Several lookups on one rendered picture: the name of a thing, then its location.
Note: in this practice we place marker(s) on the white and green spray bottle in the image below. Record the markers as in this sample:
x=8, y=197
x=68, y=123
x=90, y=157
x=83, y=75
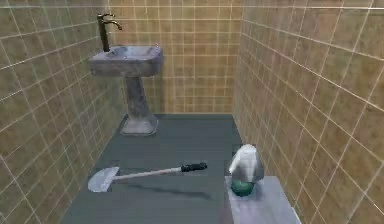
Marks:
x=246, y=166

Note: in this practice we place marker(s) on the grey toilet tank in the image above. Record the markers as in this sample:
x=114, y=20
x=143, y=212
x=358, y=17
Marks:
x=260, y=203

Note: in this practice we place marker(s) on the bronze faucet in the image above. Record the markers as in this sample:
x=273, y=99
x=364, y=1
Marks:
x=104, y=31

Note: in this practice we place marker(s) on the grey pedestal sink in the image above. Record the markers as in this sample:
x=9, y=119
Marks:
x=133, y=63

